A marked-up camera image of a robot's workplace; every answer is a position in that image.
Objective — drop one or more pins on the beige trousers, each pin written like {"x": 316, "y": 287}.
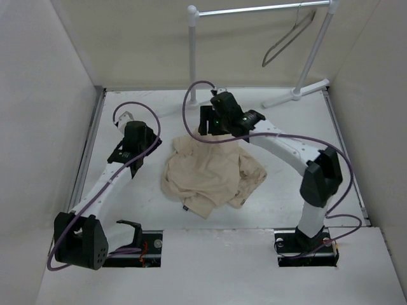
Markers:
{"x": 207, "y": 176}

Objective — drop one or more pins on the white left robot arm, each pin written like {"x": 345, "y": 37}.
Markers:
{"x": 81, "y": 237}

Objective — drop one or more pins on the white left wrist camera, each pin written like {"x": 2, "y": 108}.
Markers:
{"x": 122, "y": 121}

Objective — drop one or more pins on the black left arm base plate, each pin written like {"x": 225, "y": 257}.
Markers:
{"x": 145, "y": 252}

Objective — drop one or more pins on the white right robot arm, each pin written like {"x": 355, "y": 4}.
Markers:
{"x": 319, "y": 169}

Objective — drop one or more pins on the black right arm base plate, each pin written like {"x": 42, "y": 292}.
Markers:
{"x": 294, "y": 249}

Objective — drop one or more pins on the grey wire hanger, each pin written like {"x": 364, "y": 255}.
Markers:
{"x": 287, "y": 39}

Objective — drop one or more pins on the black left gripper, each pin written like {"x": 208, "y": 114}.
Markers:
{"x": 149, "y": 136}

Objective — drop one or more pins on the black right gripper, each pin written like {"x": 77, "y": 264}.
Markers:
{"x": 206, "y": 114}

